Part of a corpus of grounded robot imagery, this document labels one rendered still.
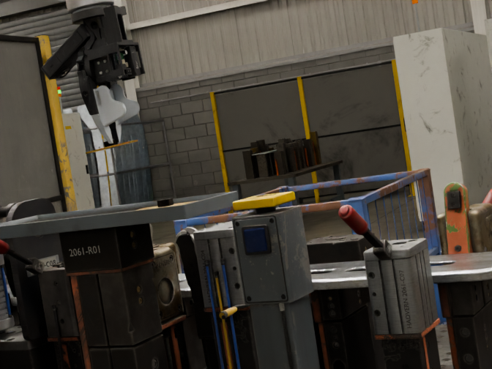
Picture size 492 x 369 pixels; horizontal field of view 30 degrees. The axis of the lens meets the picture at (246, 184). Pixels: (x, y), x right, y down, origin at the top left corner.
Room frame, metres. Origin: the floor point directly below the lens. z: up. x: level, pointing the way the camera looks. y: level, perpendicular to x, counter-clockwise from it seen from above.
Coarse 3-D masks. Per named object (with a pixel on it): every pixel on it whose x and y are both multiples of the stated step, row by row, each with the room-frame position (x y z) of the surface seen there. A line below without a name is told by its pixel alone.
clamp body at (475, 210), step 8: (472, 208) 1.54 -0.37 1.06; (480, 208) 1.53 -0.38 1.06; (488, 208) 1.56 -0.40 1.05; (440, 216) 1.53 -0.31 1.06; (472, 216) 1.50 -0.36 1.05; (480, 216) 1.51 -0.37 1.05; (488, 216) 1.55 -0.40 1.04; (440, 224) 1.53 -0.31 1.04; (472, 224) 1.50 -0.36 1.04; (480, 224) 1.50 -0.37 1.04; (488, 224) 1.54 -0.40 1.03; (440, 232) 1.53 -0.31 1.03; (472, 232) 1.50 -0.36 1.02; (480, 232) 1.50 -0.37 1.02; (488, 232) 1.54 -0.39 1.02; (440, 240) 1.53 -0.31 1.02; (472, 240) 1.50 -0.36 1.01; (480, 240) 1.50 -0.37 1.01; (488, 240) 1.53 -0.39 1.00; (480, 248) 1.50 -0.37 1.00; (488, 248) 1.53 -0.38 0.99; (448, 264) 1.53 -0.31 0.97
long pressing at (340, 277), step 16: (432, 256) 1.47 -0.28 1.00; (448, 256) 1.45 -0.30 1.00; (464, 256) 1.43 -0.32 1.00; (480, 256) 1.40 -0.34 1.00; (336, 272) 1.46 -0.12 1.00; (352, 272) 1.44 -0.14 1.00; (432, 272) 1.31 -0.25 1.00; (448, 272) 1.30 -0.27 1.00; (464, 272) 1.29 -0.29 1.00; (480, 272) 1.28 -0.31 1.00; (320, 288) 1.40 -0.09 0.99; (336, 288) 1.38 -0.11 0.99
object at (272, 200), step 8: (288, 192) 1.16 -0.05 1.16; (240, 200) 1.15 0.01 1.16; (248, 200) 1.14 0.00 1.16; (256, 200) 1.13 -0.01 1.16; (264, 200) 1.12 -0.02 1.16; (272, 200) 1.12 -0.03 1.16; (280, 200) 1.13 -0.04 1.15; (288, 200) 1.15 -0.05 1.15; (240, 208) 1.14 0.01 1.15; (248, 208) 1.14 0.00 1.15; (256, 208) 1.13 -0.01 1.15; (264, 208) 1.15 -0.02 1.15; (272, 208) 1.15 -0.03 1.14
